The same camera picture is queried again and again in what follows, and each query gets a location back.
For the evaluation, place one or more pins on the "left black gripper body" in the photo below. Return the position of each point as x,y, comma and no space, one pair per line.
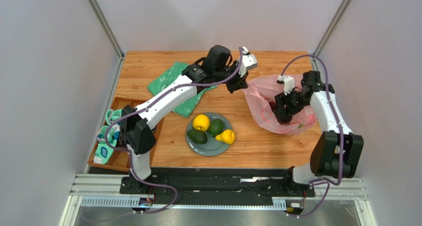
238,81

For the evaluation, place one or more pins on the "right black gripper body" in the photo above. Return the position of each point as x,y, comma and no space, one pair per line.
283,107

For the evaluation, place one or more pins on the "dark red grape bunch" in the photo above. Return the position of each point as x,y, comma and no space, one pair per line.
273,106

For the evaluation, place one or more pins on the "pink plastic bag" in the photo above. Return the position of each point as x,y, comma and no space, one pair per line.
260,93

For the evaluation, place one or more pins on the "green lime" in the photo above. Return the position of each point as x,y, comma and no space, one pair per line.
216,127

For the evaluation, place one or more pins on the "yellow lemon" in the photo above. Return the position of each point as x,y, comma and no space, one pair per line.
201,123

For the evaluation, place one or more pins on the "yellow fake fruit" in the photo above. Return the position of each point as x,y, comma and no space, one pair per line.
227,136

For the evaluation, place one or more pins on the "dark green avocado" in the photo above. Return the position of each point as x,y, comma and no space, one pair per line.
197,136

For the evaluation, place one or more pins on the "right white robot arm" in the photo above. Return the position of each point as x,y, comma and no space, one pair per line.
338,150

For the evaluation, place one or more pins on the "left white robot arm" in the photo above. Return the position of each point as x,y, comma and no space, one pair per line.
137,123

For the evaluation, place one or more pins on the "green white cloth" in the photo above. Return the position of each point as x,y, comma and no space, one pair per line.
186,108

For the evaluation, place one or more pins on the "grey round plate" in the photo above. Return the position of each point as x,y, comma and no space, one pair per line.
212,147

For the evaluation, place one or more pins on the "brown wooden divided tray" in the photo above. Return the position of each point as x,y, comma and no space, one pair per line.
119,160

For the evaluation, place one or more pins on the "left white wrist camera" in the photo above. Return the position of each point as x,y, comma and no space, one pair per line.
247,61

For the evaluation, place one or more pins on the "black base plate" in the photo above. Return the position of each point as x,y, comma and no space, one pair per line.
213,186

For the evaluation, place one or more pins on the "aluminium frame rail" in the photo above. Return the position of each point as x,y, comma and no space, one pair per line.
91,202

